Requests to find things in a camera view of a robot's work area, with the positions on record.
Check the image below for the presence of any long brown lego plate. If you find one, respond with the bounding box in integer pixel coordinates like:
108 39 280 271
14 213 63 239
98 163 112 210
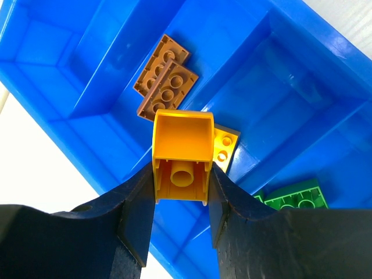
134 34 191 97

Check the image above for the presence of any yellow lego brick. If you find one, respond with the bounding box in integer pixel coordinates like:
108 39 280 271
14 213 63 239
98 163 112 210
213 123 241 173

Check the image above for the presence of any green lego brick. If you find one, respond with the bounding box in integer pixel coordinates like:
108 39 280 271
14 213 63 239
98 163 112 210
264 178 328 210

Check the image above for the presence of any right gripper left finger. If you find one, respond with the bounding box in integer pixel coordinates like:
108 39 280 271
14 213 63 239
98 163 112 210
1 164 155 278

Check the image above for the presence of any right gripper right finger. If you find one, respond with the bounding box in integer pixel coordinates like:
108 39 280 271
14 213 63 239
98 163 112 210
208 167 371 278

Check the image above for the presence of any yellow round orange-print lego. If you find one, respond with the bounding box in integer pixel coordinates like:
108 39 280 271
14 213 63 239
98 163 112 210
152 109 214 205

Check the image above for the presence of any blue compartment bin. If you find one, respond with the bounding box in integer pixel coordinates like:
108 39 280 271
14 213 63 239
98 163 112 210
1 1 371 278

